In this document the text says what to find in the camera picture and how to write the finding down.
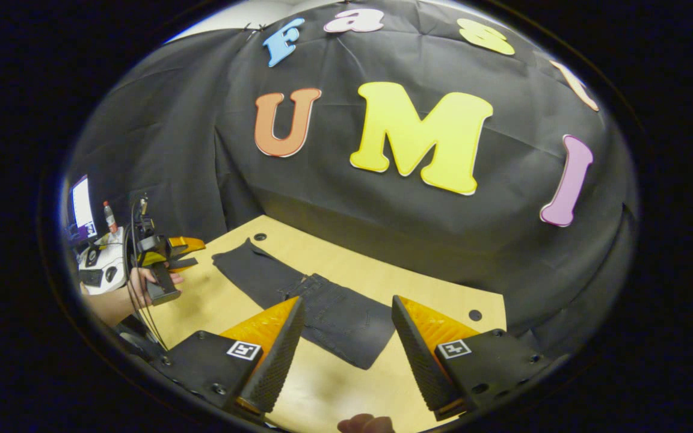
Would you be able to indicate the black backdrop cloth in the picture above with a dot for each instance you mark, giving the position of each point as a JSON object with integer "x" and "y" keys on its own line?
{"x": 382, "y": 228}

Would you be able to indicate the plastic bottle with red cap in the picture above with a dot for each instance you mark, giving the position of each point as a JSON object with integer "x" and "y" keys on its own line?
{"x": 109, "y": 218}

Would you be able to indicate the computer monitor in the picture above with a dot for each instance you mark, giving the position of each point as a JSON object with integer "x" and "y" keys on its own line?
{"x": 83, "y": 207}

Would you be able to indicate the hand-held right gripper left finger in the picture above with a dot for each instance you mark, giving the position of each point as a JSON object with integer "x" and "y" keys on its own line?
{"x": 277, "y": 361}

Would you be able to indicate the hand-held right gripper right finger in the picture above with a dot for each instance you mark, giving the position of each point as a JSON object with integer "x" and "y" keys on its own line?
{"x": 421, "y": 361}

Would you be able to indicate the dark grey jeans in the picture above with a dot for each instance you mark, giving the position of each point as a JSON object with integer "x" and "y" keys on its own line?
{"x": 334, "y": 313}

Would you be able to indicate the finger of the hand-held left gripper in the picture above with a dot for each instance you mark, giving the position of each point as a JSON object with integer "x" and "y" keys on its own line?
{"x": 183, "y": 263}
{"x": 189, "y": 243}

